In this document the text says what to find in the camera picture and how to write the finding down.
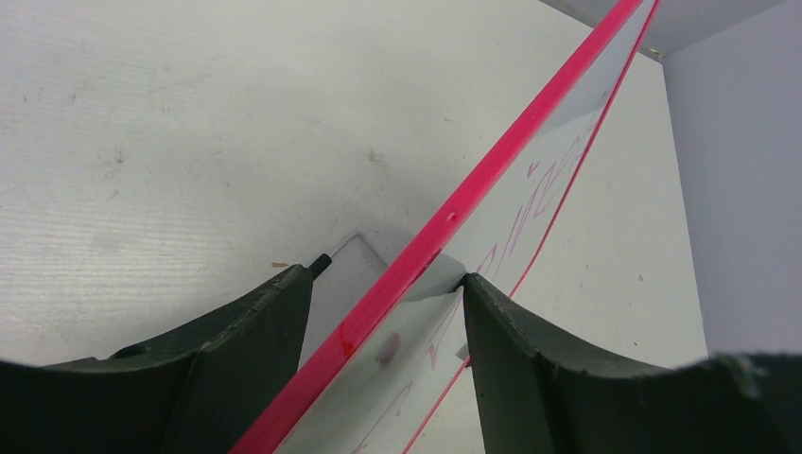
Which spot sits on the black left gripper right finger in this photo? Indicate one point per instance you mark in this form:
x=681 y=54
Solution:
x=541 y=389

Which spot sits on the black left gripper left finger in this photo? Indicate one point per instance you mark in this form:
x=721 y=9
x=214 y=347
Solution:
x=194 y=389

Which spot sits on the pink framed whiteboard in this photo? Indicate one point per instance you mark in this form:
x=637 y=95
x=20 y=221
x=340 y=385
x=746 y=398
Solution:
x=376 y=380

